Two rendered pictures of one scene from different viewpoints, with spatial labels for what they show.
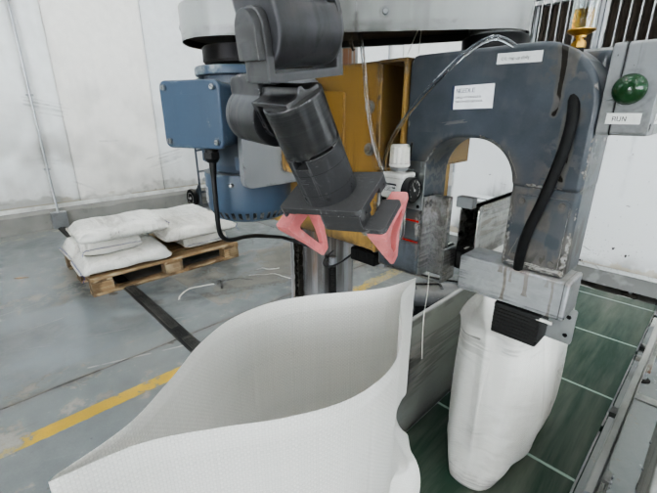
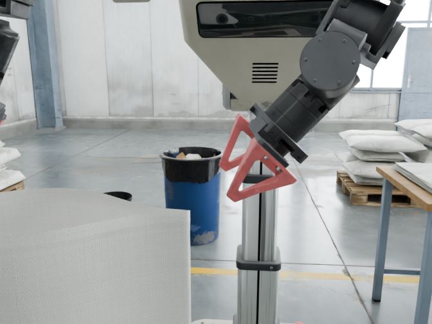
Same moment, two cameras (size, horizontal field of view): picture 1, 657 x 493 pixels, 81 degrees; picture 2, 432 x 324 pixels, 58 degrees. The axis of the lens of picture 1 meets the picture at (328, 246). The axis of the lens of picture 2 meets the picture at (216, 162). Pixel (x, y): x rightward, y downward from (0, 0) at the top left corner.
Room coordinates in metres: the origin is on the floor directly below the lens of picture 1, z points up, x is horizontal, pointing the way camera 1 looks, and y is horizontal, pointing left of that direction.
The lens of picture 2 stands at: (0.50, 0.60, 1.22)
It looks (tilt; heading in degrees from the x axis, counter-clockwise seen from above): 13 degrees down; 229
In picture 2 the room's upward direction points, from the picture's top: straight up
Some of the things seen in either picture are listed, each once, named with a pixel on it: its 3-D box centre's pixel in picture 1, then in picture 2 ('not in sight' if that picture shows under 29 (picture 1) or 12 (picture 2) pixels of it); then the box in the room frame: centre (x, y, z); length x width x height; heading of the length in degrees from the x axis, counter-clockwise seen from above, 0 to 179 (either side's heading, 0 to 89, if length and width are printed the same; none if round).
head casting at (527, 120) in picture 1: (524, 145); not in sight; (0.63, -0.31, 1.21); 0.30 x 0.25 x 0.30; 134
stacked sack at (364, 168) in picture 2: not in sight; (382, 168); (-3.08, -1.11, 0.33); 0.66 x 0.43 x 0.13; 134
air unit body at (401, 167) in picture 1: (401, 198); not in sight; (0.57, -0.11, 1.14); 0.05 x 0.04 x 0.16; 44
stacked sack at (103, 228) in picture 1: (119, 225); not in sight; (2.87, 1.61, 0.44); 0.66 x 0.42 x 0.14; 131
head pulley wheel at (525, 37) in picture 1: (494, 47); not in sight; (0.61, -0.23, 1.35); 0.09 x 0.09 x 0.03
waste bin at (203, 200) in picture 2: not in sight; (192, 194); (-1.21, -1.65, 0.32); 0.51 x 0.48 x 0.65; 44
